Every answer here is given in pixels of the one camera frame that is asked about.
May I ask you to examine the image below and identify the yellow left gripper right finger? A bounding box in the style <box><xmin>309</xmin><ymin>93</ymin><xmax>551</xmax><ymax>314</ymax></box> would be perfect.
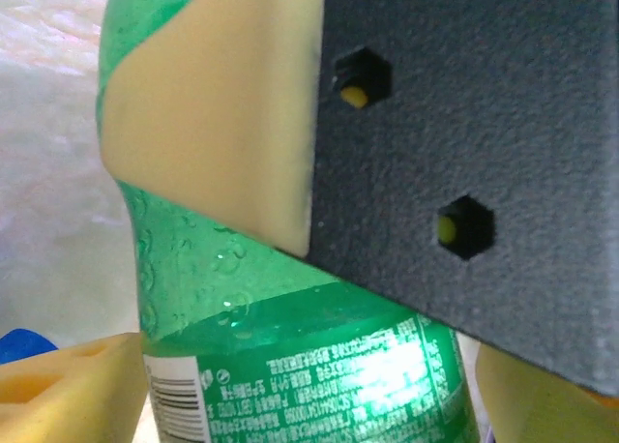
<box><xmin>476</xmin><ymin>341</ymin><xmax>619</xmax><ymax>443</ymax></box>

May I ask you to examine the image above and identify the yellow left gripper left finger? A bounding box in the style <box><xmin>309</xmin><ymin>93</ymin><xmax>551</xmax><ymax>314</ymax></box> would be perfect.
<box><xmin>0</xmin><ymin>331</ymin><xmax>146</xmax><ymax>443</ymax></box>

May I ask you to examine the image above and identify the clear bottle blue cap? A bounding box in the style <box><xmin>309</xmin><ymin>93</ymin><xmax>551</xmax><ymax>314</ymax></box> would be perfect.
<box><xmin>0</xmin><ymin>327</ymin><xmax>59</xmax><ymax>367</ymax></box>

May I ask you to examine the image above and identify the green Sprite plastic bottle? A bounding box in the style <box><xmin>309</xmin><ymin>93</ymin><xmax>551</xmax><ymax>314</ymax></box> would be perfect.
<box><xmin>94</xmin><ymin>0</ymin><xmax>485</xmax><ymax>443</ymax></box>

